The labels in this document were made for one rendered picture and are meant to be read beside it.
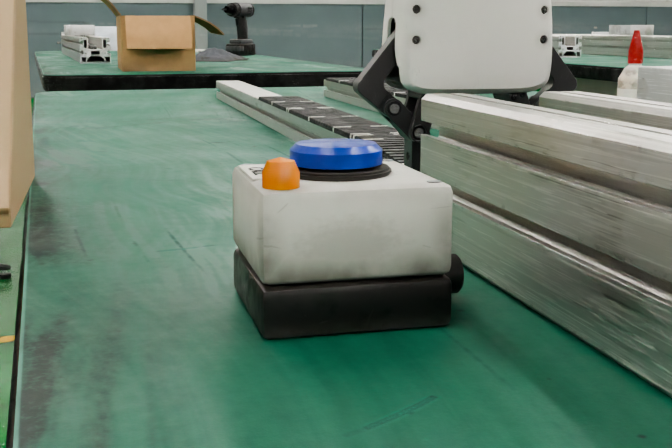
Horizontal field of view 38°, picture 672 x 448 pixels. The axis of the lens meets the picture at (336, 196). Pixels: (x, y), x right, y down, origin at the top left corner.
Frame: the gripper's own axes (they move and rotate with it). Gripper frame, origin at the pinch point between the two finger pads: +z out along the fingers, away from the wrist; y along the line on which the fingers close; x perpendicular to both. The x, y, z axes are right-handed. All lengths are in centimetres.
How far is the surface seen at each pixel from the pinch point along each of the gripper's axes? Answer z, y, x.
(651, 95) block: -4.6, -14.0, -1.4
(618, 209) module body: -2.8, 4.9, 27.3
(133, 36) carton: -6, 12, -213
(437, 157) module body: -2.2, 5.0, 8.5
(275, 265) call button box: -0.1, 16.4, 21.7
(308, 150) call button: -4.2, 14.4, 18.8
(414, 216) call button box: -1.8, 10.7, 21.7
